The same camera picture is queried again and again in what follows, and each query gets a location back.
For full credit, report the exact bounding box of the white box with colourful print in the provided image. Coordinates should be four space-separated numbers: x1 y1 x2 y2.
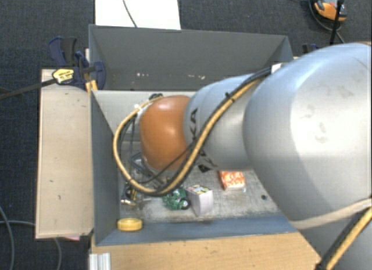
185 184 215 217

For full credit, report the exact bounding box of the pale wood board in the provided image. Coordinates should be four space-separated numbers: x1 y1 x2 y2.
34 68 95 240

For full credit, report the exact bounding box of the orange packet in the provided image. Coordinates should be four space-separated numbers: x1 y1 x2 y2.
217 170 248 193

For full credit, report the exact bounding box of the grey metal bin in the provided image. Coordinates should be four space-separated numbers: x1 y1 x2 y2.
88 24 295 247

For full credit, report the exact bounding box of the yellow ring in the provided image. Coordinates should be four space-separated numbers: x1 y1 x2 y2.
117 218 144 232

